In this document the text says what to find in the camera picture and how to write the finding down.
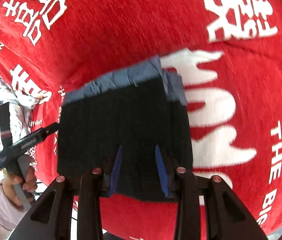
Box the black pants grey waistband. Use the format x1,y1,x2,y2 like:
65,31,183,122
57,56,193,202

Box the person's left hand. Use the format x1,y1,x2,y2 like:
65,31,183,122
2,166,37,207

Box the pile of clothes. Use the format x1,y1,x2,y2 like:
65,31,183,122
0,74,44,156

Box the red blanket white characters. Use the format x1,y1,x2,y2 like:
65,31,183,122
0,0,282,234

